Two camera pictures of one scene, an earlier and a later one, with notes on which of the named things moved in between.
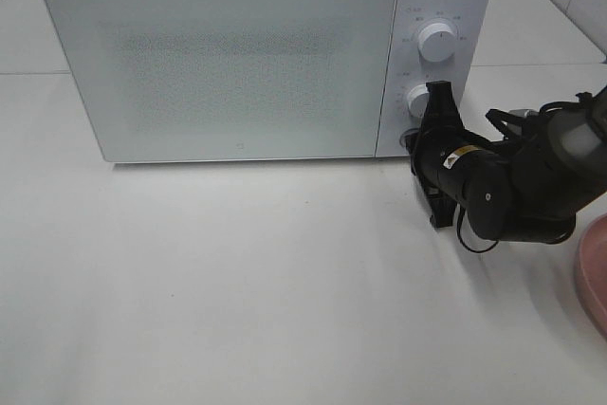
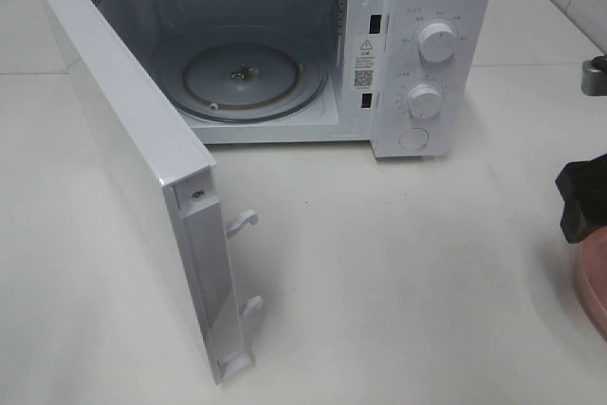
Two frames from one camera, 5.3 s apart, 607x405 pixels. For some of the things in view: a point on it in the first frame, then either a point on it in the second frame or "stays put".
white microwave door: x=197 y=68 -> x=171 y=188
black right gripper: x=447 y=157 -> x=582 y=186
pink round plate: x=591 y=270 stays put
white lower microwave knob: x=416 y=100 stays put
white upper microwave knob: x=436 y=42 stays put
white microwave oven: x=194 y=55 stays put
